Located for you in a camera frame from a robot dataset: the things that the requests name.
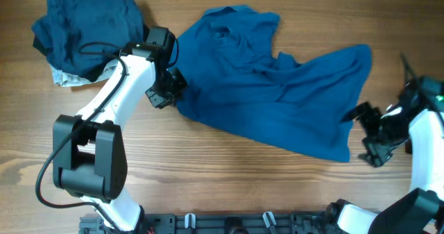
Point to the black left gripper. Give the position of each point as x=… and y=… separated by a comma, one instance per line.
x=180, y=84

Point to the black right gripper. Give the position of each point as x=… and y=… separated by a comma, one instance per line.
x=379, y=152

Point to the blue polo shirt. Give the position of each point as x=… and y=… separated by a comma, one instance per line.
x=236, y=84

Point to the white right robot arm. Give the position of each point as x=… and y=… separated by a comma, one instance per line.
x=415, y=122

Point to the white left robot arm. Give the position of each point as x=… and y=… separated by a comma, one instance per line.
x=89, y=158

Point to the dark blue folded garment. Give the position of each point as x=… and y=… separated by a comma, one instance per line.
x=76, y=36

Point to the grey white folded garment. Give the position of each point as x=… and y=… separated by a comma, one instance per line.
x=63, y=79

